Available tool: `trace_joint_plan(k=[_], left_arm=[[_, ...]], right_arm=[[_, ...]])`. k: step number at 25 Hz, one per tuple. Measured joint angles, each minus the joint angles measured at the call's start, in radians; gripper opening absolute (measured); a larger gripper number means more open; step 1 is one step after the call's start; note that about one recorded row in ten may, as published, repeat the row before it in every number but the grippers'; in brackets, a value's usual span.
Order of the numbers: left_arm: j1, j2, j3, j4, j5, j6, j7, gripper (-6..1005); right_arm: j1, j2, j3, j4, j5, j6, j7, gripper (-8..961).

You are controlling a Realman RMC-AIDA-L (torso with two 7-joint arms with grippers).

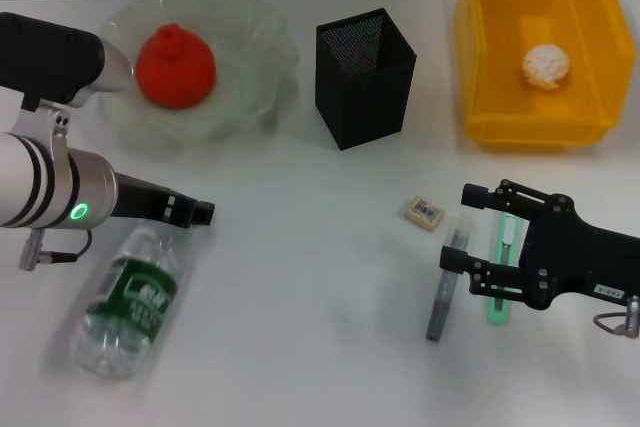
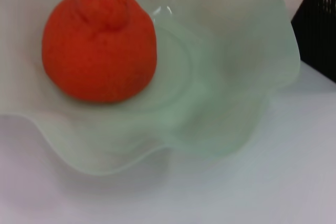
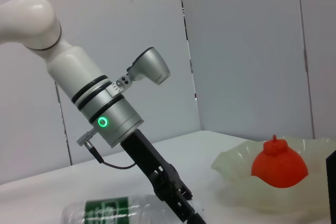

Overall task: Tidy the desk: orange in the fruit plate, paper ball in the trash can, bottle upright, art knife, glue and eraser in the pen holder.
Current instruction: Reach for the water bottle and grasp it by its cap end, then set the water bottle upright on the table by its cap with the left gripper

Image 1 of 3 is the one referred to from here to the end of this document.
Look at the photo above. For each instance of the green glass fruit plate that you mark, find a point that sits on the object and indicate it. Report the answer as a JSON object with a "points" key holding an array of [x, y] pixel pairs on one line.
{"points": [[250, 72]]}

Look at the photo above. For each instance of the beige eraser with barcode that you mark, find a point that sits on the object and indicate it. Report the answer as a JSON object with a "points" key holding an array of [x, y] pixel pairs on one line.
{"points": [[424, 210]]}

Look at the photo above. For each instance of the green utility knife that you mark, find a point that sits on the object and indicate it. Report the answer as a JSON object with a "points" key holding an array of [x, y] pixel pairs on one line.
{"points": [[509, 234]]}

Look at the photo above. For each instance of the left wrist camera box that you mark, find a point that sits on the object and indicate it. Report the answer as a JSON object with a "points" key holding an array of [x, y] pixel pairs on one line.
{"points": [[50, 62]]}

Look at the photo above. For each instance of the black mesh pen holder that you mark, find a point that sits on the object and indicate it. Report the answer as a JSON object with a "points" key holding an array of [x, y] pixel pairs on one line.
{"points": [[370, 102]]}

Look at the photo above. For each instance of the white paper ball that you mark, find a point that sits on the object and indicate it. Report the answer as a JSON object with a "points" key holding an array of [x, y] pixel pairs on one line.
{"points": [[546, 66]]}

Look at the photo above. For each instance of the yellow plastic bin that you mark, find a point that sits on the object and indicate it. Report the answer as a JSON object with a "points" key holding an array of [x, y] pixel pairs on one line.
{"points": [[500, 72]]}

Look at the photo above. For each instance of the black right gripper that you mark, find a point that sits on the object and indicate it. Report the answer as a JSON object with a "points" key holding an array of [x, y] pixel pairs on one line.
{"points": [[575, 262]]}

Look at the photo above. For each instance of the grey pen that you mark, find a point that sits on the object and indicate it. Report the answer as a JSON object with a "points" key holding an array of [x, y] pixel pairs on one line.
{"points": [[440, 312]]}

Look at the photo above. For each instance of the clear water bottle green label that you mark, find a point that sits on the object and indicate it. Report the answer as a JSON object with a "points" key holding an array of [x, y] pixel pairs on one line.
{"points": [[130, 307]]}

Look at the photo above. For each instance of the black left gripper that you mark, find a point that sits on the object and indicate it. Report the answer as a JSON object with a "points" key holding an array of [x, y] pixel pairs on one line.
{"points": [[150, 202]]}

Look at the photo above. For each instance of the orange fruit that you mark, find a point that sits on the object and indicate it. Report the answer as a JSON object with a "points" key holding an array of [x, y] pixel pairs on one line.
{"points": [[175, 67]]}

